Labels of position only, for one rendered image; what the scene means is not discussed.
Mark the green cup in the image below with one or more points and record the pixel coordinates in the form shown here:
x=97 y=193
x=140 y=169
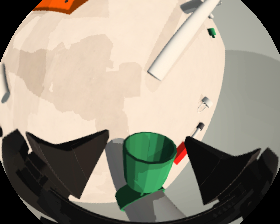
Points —
x=148 y=159

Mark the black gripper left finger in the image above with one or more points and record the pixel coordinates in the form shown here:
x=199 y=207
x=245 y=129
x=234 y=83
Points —
x=72 y=162

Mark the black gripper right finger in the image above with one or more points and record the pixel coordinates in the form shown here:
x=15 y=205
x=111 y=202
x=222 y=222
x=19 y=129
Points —
x=215 y=170

